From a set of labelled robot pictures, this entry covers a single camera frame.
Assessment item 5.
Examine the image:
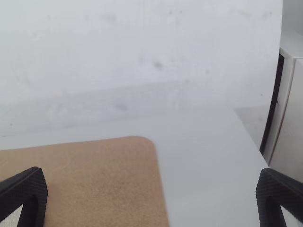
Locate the white backdrop board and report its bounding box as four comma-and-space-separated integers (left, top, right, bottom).
0, 0, 284, 138

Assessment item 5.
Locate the white cabinet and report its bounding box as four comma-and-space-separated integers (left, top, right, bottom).
259, 29, 303, 178

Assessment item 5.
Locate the cork mat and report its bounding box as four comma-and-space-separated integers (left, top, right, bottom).
0, 135, 170, 227

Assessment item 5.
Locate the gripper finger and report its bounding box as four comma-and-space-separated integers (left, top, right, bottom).
255, 167, 303, 227
0, 166, 48, 227

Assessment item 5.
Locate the pale towel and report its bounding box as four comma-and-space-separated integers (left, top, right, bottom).
0, 203, 24, 227

